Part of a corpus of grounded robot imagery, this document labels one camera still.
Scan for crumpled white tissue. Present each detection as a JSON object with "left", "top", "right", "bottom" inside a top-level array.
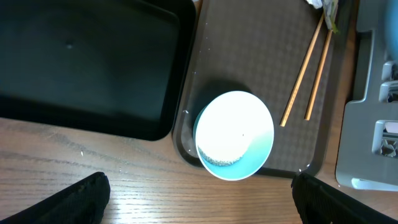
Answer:
[{"left": 306, "top": 0, "right": 323, "bottom": 9}]

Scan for brown serving tray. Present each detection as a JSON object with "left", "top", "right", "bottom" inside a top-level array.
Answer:
[{"left": 173, "top": 0, "right": 354, "bottom": 178}]

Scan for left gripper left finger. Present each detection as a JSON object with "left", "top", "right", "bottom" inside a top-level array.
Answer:
[{"left": 1, "top": 172, "right": 111, "bottom": 224}]

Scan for yellow green snack wrapper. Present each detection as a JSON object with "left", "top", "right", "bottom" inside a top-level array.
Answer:
[{"left": 322, "top": 0, "right": 338, "bottom": 33}]

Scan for blue plate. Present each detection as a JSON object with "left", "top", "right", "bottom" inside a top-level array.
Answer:
[{"left": 384, "top": 0, "right": 398, "bottom": 60}]

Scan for grey dishwasher rack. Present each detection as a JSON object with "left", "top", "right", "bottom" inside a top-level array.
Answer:
[{"left": 336, "top": 1, "right": 397, "bottom": 192}]

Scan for black plastic tray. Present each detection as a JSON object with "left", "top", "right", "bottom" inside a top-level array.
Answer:
[{"left": 1, "top": 0, "right": 197, "bottom": 141}]

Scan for light blue rice bowl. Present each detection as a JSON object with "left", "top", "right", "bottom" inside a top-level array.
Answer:
[{"left": 193, "top": 91, "right": 274, "bottom": 181}]

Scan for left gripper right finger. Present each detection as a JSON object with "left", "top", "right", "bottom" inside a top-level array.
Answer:
[{"left": 291, "top": 172, "right": 397, "bottom": 224}]

